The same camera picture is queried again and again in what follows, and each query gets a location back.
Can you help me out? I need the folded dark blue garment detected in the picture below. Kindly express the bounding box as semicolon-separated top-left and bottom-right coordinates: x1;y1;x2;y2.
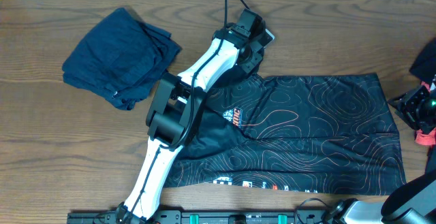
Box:
62;7;181;110

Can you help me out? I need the black fabric at right edge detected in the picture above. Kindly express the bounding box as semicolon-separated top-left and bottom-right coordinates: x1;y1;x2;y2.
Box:
409;39;436;84

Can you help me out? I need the red cloth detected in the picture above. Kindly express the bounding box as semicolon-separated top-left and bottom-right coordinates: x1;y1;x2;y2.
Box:
415;81;435;146

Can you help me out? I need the black aluminium mounting rail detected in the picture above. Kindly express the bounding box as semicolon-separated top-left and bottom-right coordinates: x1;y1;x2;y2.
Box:
67;210;326;224

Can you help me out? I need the black orange patterned sports jersey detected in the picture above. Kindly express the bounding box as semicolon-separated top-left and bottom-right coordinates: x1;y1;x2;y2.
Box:
165;74;406;195

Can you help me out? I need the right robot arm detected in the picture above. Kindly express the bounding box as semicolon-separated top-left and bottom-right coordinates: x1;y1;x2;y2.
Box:
324;82;435;224

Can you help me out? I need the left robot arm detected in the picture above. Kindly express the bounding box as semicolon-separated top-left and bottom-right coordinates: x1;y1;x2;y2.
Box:
114;9;274;223

